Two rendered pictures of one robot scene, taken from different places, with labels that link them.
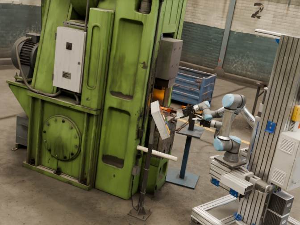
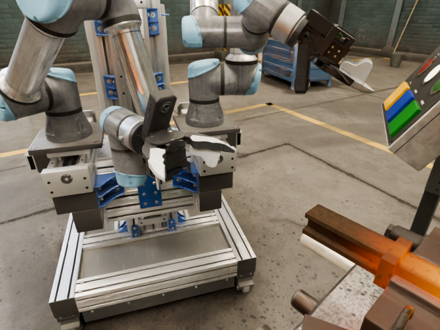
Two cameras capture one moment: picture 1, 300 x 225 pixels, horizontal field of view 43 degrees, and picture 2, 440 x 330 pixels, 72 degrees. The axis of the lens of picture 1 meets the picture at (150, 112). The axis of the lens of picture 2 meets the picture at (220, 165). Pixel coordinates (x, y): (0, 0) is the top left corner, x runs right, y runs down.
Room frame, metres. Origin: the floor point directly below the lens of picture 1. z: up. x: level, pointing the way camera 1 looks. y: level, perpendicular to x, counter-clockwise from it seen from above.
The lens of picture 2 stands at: (4.37, -0.26, 1.23)
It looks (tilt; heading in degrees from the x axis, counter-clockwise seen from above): 28 degrees down; 207
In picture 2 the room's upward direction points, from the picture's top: straight up
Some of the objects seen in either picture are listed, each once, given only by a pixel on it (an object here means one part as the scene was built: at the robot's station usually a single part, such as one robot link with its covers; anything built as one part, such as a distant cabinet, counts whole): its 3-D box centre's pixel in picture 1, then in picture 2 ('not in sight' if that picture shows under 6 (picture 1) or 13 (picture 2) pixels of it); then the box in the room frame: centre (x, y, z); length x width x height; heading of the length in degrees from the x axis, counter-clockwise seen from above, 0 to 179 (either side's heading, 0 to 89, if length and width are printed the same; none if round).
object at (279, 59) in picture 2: not in sight; (295, 59); (-1.31, -1.59, 0.36); 1.20 x 0.80 x 0.72; 46
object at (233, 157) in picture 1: (231, 155); (204, 109); (3.38, -0.82, 0.87); 0.15 x 0.15 x 0.10
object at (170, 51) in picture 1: (159, 55); not in sight; (4.19, -0.01, 1.56); 0.42 x 0.39 x 0.40; 69
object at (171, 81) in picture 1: (154, 78); not in sight; (4.15, 0.01, 1.32); 0.42 x 0.20 x 0.10; 69
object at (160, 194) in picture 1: (157, 190); not in sight; (4.06, -0.23, 0.01); 0.58 x 0.39 x 0.01; 159
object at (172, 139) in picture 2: (205, 122); (160, 149); (3.94, -0.61, 0.97); 0.12 x 0.08 x 0.09; 68
